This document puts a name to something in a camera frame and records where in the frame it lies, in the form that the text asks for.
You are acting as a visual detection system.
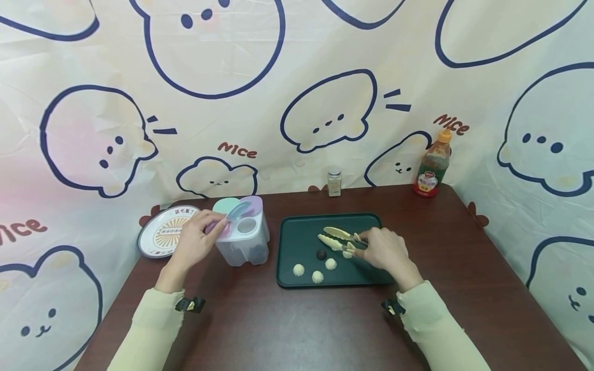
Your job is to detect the person's left hand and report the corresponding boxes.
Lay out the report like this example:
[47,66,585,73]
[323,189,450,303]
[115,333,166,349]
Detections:
[172,210,229,277]

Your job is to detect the person's right hand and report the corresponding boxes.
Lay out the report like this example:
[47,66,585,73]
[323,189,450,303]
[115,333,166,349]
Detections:
[353,227,424,292]

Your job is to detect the clear seasoning box pastel lids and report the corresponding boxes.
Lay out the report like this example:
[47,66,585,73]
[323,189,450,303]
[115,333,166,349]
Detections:
[206,195,271,267]

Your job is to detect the cream food tongs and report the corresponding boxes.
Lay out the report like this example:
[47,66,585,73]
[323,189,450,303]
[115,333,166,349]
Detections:
[317,226,368,259]

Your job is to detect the person's left forearm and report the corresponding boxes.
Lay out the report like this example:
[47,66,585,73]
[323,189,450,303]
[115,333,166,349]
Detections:
[107,265,187,371]

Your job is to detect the person's right forearm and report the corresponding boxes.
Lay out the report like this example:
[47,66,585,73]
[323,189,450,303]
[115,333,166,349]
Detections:
[394,272,492,371]

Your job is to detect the white printed plate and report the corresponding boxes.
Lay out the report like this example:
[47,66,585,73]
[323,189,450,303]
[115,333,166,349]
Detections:
[137,205,201,259]

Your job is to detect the dark green tray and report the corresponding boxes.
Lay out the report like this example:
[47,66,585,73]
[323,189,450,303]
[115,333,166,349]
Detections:
[276,212,396,289]

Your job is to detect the black wrist band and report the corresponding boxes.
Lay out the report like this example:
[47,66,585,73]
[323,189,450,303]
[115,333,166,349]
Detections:
[174,296,206,314]
[381,298,406,316]

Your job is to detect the sauce bottle orange cap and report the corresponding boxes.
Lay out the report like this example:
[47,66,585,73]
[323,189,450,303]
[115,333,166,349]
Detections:
[412,129,453,198]

